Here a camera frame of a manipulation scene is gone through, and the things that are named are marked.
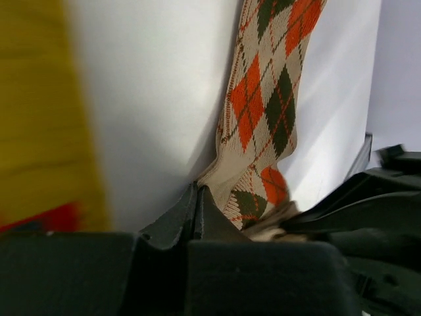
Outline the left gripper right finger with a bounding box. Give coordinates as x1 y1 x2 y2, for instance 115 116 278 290
189 188 362 315

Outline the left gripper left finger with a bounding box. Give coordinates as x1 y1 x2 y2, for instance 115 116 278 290
1 184 198 315

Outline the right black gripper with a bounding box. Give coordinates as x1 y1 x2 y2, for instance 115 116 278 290
282 144 420 315

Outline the yellow sock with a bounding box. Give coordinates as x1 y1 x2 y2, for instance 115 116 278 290
1 1 111 232

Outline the orange argyle sock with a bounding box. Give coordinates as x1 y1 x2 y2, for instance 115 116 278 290
199 1 325 242

